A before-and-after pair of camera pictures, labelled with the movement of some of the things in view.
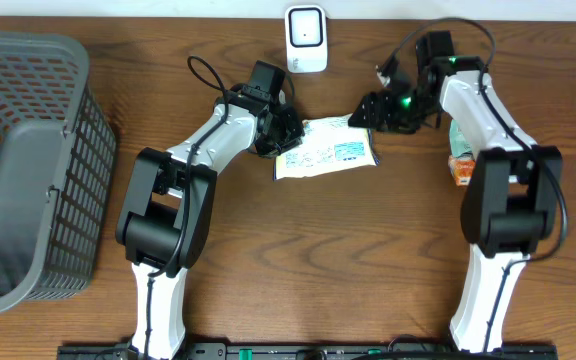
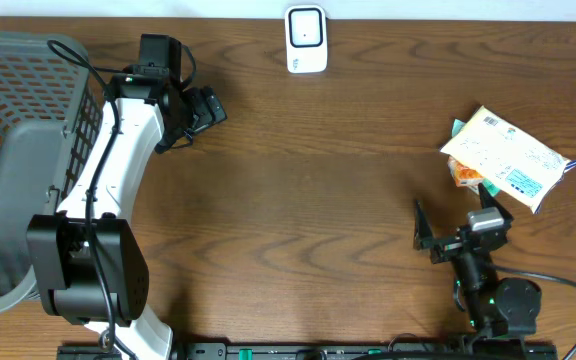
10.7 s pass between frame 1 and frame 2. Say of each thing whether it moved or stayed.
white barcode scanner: stayed
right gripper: moved
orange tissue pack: stayed
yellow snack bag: moved
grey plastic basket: stayed
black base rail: stayed
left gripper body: moved
